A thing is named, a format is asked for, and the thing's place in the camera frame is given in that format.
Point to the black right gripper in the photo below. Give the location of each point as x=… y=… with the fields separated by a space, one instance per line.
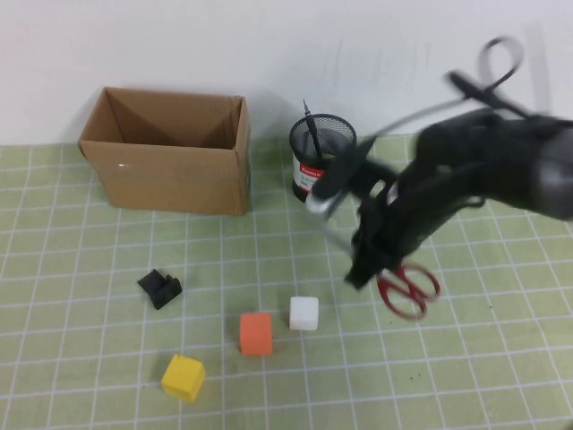
x=394 y=215

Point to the black pen-shaped craft tool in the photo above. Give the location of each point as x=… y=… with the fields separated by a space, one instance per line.
x=312 y=130

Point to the white cube block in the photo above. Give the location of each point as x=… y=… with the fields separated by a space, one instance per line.
x=304 y=313

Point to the black mesh pen holder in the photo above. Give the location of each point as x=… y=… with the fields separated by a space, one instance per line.
x=304 y=179

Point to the orange cube block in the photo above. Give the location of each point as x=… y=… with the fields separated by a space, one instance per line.
x=256 y=333

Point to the brown cardboard box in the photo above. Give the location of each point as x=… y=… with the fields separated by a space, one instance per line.
x=170 y=179

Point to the yellow cube block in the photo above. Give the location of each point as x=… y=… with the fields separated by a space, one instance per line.
x=182 y=377

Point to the green checked tablecloth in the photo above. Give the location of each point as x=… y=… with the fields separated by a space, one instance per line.
x=134 y=358

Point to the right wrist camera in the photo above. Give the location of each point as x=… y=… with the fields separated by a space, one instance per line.
x=336 y=188

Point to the black plastic bracket part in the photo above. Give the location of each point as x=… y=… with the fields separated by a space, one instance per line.
x=160 y=291

